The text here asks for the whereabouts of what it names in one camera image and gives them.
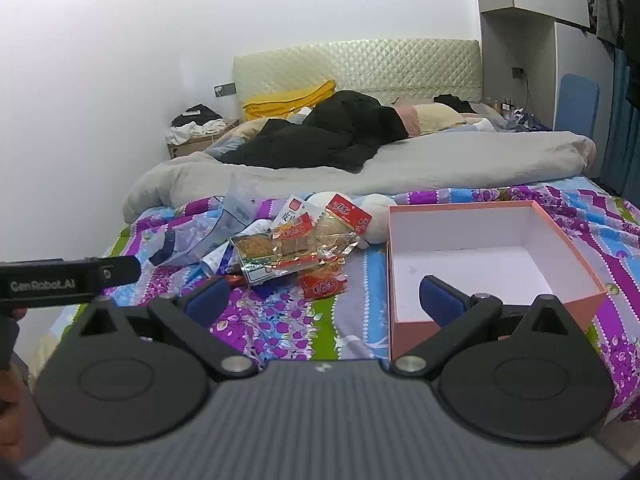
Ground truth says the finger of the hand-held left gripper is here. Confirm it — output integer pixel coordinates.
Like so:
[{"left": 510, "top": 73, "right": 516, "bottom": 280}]
[{"left": 92, "top": 255, "right": 142, "bottom": 295}]

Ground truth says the blue curtain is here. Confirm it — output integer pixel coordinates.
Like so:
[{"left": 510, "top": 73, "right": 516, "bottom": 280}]
[{"left": 600, "top": 45, "right": 640, "bottom": 201}]

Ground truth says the dark blue patterned cloth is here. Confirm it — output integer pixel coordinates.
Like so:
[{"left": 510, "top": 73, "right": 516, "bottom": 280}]
[{"left": 505, "top": 110, "right": 551, "bottom": 132}]

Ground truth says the white blue snack packet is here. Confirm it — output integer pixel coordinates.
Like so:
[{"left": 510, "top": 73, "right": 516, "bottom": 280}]
[{"left": 201, "top": 240, "right": 236, "bottom": 278}]

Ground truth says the pink cardboard box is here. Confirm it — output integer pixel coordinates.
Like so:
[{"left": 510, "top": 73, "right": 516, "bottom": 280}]
[{"left": 386, "top": 200, "right": 621, "bottom": 361}]

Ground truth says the purple floral bedsheet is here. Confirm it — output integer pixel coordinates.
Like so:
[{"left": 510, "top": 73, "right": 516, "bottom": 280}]
[{"left": 30, "top": 185, "right": 640, "bottom": 421}]

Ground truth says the pink pillow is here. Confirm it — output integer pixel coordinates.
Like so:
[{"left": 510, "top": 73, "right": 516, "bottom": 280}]
[{"left": 392, "top": 105, "right": 423, "bottom": 138}]

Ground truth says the person's left hand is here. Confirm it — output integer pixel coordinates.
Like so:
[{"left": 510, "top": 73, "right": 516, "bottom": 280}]
[{"left": 0, "top": 307, "right": 27, "bottom": 417}]

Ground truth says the yellow blanket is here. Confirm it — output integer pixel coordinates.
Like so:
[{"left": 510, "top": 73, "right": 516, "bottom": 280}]
[{"left": 242, "top": 79, "right": 337, "bottom": 121}]

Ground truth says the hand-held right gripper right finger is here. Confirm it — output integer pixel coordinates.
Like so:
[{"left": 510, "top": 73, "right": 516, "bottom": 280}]
[{"left": 390, "top": 275, "right": 576, "bottom": 376}]

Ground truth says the grey striped hanging garment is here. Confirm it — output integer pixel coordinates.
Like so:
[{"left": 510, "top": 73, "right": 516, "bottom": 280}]
[{"left": 587, "top": 0, "right": 626, "bottom": 55}]

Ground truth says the black hanging garment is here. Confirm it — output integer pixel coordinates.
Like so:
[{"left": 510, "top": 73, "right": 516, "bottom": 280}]
[{"left": 620, "top": 0, "right": 640, "bottom": 111}]

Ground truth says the black cloth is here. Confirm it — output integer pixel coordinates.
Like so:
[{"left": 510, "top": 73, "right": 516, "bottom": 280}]
[{"left": 432, "top": 94, "right": 478, "bottom": 115}]

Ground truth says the black jacket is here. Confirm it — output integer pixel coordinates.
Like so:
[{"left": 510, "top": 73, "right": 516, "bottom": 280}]
[{"left": 217, "top": 90, "right": 410, "bottom": 173}]

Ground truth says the brown snack packet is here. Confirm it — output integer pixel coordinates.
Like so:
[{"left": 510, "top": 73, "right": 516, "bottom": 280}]
[{"left": 229, "top": 234, "right": 281, "bottom": 287}]

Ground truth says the white plush toy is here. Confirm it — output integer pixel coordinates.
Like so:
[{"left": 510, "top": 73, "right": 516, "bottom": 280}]
[{"left": 305, "top": 191, "right": 396, "bottom": 251}]

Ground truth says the cream quilted headboard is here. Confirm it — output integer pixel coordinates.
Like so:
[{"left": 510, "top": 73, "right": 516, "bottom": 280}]
[{"left": 232, "top": 38, "right": 482, "bottom": 122}]

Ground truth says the beige pillow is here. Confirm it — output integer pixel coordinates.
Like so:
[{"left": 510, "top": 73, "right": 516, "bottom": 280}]
[{"left": 412, "top": 103, "right": 468, "bottom": 136}]

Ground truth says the grey duvet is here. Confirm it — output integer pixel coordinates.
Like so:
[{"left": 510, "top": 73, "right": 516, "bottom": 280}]
[{"left": 122, "top": 130, "right": 597, "bottom": 223}]

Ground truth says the clear plastic bag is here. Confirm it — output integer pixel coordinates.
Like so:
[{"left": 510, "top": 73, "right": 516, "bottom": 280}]
[{"left": 150, "top": 170, "right": 281, "bottom": 266}]

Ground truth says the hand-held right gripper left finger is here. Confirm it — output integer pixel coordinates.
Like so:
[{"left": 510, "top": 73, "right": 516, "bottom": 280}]
[{"left": 75, "top": 276, "right": 256, "bottom": 381}]

